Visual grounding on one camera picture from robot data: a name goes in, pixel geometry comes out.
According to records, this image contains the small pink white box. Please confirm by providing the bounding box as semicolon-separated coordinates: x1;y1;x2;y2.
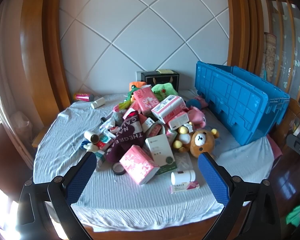
169;180;200;194

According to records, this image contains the small white bottle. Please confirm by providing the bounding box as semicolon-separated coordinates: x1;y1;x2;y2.
91;98;106;109

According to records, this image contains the green cloth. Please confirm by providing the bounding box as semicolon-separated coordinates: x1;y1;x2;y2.
286;202;300;228

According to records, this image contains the orange plush toy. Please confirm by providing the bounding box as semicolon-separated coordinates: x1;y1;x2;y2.
129;81;146;90

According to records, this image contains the beige tape roll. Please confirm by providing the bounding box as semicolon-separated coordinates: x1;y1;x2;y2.
147;120;168;140

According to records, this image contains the pink can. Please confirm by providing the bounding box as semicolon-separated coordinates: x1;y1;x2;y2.
73;92;95;102

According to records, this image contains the frosted glass sliding door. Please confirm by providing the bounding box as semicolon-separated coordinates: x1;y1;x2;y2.
262;0;300;100

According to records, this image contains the brown bear plush toy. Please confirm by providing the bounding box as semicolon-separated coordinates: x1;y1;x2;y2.
190;128;220;158

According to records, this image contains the white pink tissue pack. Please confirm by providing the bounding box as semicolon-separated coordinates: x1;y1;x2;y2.
151;95;186;124
166;111;190;130

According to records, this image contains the white padded wooden headboard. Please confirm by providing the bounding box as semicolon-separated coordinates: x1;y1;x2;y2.
22;0;264;110

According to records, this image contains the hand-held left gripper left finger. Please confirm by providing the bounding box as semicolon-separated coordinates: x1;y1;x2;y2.
16;152;98;240

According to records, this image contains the green frog plush toy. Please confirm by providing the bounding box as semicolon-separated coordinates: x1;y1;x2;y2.
125;85;140;103

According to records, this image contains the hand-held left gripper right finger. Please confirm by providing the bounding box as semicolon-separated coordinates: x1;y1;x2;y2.
197;152;282;240

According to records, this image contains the pink pig plush toy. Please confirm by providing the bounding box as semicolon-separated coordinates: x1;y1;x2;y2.
189;106;207;130

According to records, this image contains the white paper roll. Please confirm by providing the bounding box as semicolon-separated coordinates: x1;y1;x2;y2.
84;131;100;144

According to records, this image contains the black gift box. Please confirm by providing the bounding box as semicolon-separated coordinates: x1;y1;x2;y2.
141;70;180;92

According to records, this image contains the wooden nightstand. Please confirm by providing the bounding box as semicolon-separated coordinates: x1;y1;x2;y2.
32;126;50;148

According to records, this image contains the rolled patterned carpet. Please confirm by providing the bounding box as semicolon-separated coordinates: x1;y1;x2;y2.
264;32;277;78

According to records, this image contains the white pill bottle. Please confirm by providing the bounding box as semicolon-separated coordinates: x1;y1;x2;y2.
170;169;196;185

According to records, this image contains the white green cardboard box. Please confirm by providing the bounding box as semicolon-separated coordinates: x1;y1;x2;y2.
145;134;178;175

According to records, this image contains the small white red box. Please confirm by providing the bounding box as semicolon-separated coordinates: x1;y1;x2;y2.
141;117;155;133

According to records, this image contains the pink floral tissue pack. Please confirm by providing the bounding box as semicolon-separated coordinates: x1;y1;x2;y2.
133;85;160;114
119;144;160;185

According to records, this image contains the yellow pink packet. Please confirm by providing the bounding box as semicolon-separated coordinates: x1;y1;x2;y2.
113;102;130;112

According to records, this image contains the blue white small toy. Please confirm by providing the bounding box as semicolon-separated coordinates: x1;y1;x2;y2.
80;141;98;153

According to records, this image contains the light green plush toy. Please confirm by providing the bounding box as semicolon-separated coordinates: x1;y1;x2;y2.
151;82;179;98

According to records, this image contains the black tape roll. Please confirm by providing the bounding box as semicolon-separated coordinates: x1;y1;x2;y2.
112;162;127;176

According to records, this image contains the blue plastic crate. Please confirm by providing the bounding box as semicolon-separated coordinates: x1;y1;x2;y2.
194;60;290;147

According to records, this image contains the beige curtain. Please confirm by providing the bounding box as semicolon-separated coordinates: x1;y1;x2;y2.
0;12;24;135

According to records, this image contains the yellow white plush toy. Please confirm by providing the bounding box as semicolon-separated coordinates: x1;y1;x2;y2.
172;125;194;153

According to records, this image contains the clear plastic packet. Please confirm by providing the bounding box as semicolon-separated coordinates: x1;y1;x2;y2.
175;152;193;171

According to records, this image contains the maroon printed sock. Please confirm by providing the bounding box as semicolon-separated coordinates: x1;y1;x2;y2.
106;112;144;163

